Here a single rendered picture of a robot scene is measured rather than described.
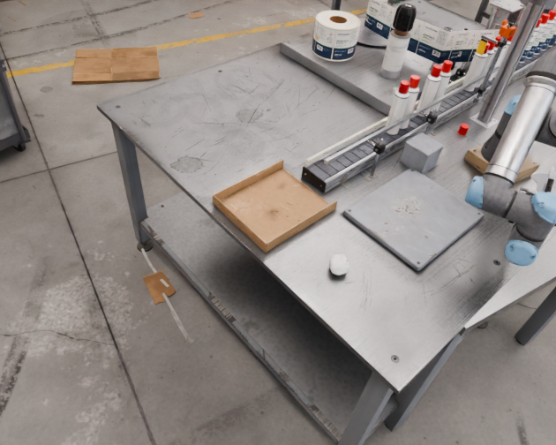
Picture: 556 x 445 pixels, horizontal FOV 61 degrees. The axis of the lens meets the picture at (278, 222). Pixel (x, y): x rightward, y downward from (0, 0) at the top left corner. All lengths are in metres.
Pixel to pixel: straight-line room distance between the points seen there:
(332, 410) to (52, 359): 1.18
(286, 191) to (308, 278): 0.36
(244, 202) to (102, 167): 1.65
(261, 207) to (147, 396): 0.97
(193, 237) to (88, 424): 0.88
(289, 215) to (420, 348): 0.55
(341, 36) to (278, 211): 0.98
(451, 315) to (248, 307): 0.91
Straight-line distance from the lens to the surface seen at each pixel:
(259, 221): 1.46
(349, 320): 1.28
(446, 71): 1.96
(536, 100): 1.38
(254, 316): 1.98
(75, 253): 2.58
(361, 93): 2.09
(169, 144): 1.77
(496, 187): 1.31
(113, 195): 2.84
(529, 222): 1.32
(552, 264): 1.66
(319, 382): 1.86
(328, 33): 2.21
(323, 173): 1.59
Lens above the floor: 1.89
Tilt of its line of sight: 46 degrees down
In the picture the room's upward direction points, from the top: 6 degrees clockwise
